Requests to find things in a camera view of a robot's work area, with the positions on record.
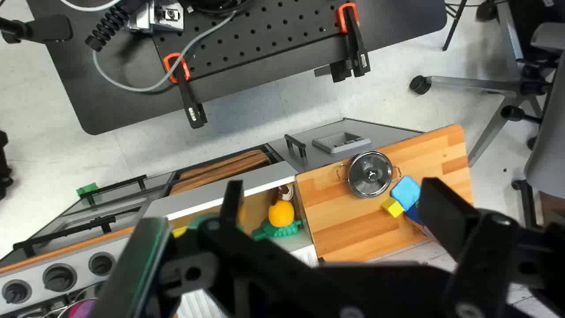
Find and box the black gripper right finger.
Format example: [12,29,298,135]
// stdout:
[420,176,521,318]

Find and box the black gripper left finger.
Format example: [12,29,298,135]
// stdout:
[90,218,173,318]

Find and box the black stove knob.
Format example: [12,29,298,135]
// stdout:
[42,262,79,294]
[87,252,117,278]
[0,278,34,306]

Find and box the blue toy block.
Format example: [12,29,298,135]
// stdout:
[390,176,424,209]

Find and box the yellow toy block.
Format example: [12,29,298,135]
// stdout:
[381,197,406,222]

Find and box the black stove grate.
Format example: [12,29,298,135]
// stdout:
[11,174,178,260]

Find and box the small green clip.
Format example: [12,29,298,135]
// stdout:
[74,181,101,200]

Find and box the silver pot lid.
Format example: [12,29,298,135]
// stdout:
[344,151,396,200]

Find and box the wooden counter board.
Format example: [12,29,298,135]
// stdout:
[293,123,475,266]

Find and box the office chair base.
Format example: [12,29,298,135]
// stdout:
[408,0,565,229]

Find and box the grey rectangular tray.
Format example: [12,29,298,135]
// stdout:
[311,132,374,158]

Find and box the green toy brick piece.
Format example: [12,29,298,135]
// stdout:
[251,220,304,243]

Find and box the yellow orange toy fruit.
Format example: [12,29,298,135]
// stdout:
[267,199,297,230]

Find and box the black perforated mounting table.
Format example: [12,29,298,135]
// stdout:
[25,0,448,137]

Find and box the silver connector box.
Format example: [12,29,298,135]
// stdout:
[127,0,187,34]

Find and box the small black bracket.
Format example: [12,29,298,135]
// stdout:
[283,133,311,169]

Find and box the orange handled black clamp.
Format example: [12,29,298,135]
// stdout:
[313,3,373,86]
[162,52,210,132]

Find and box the grey cable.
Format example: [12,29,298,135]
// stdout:
[60,0,238,96]

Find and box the black corrugated cable hose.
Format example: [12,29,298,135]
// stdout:
[83,0,145,54]

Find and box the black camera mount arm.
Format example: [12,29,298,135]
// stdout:
[0,13,74,47]

